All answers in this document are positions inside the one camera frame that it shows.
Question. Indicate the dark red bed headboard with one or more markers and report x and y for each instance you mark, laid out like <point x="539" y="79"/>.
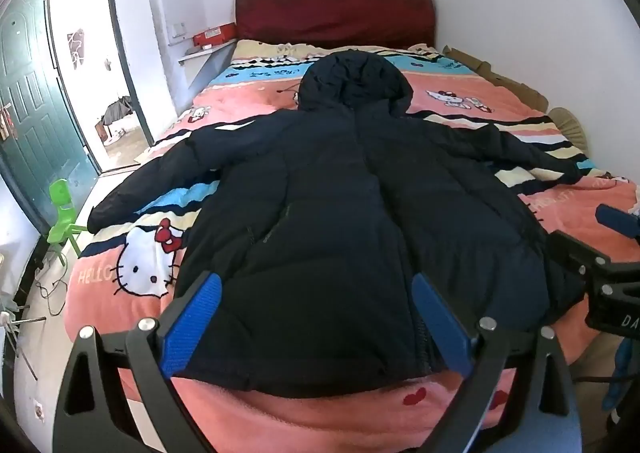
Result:
<point x="330" y="15"/>

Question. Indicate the dark cloth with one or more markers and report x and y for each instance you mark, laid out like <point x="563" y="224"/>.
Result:
<point x="117" y="110"/>

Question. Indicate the green door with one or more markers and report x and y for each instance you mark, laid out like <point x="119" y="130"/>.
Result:
<point x="35" y="83"/>

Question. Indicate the metal stand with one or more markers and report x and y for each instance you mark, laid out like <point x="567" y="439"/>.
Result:
<point x="25" y="320"/>

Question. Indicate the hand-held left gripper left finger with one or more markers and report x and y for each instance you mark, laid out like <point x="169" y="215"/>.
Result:
<point x="192" y="323"/>

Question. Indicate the green plastic chair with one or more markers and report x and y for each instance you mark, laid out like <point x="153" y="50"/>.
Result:
<point x="62" y="213"/>

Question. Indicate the wall sticker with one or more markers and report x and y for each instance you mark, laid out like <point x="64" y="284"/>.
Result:
<point x="76" y="45"/>

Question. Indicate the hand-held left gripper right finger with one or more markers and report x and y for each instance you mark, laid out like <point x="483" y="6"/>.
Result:
<point x="440" y="323"/>

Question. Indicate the red box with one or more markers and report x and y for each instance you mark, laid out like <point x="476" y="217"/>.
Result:
<point x="215" y="35"/>

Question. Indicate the white wall switch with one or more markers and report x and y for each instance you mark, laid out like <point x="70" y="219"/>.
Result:
<point x="177" y="33"/>

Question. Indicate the person's blue jacket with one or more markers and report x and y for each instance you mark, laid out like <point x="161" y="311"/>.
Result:
<point x="620" y="373"/>

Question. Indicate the pink cartoon printed blanket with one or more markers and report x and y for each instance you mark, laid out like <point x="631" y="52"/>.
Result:
<point x="100" y="303"/>

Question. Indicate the black hooded padded jacket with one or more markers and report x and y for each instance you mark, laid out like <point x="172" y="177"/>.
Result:
<point x="325" y="208"/>

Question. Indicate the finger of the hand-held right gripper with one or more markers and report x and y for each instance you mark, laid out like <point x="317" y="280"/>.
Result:
<point x="575" y="248"/>
<point x="617" y="220"/>

